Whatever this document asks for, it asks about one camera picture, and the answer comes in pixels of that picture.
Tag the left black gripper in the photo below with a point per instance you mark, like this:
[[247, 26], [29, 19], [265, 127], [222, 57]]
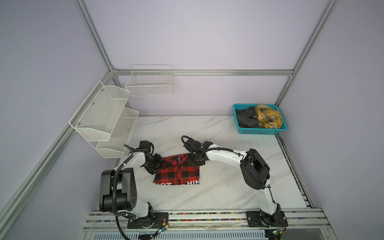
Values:
[[159, 160]]

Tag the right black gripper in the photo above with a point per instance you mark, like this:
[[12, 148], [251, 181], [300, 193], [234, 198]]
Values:
[[190, 163]]

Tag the red black plaid shirt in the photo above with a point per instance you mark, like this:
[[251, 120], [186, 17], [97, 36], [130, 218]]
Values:
[[175, 170]]

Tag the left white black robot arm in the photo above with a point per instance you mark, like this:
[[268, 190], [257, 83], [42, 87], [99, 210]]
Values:
[[118, 190]]

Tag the dark grey shirt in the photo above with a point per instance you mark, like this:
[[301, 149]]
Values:
[[247, 118]]

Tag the white mesh two-tier shelf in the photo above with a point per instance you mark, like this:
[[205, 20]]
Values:
[[105, 121]]

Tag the teal plastic basket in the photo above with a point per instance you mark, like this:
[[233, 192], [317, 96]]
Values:
[[261, 130]]

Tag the yellow plaid shirt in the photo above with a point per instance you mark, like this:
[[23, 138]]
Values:
[[269, 117]]

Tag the white wire basket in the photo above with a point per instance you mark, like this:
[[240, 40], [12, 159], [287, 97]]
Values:
[[150, 81]]

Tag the aluminium frame profile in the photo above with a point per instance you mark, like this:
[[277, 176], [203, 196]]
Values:
[[21, 198]]

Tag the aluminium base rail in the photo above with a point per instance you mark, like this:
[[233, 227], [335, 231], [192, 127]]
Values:
[[297, 224]]

